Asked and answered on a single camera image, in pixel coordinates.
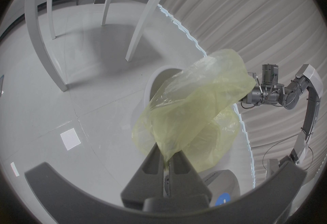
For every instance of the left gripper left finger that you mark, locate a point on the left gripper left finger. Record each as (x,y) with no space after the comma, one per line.
(143,179)

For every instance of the white chair with grey seat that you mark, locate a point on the white chair with grey seat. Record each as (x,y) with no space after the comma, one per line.
(33,13)

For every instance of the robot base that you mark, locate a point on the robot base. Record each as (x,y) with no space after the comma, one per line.
(224,182)

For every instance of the white curtain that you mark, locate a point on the white curtain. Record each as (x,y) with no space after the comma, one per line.
(230,13)

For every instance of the white trash bin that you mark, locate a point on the white trash bin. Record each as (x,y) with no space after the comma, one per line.
(153,82)

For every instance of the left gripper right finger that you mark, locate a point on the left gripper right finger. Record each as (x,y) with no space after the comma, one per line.
(186,179)

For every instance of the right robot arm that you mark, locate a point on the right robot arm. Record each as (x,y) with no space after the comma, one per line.
(310,75)

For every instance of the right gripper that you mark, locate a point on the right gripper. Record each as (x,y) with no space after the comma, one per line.
(258,96)

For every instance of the yellow plastic bag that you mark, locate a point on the yellow plastic bag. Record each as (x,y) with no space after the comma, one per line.
(194,105)

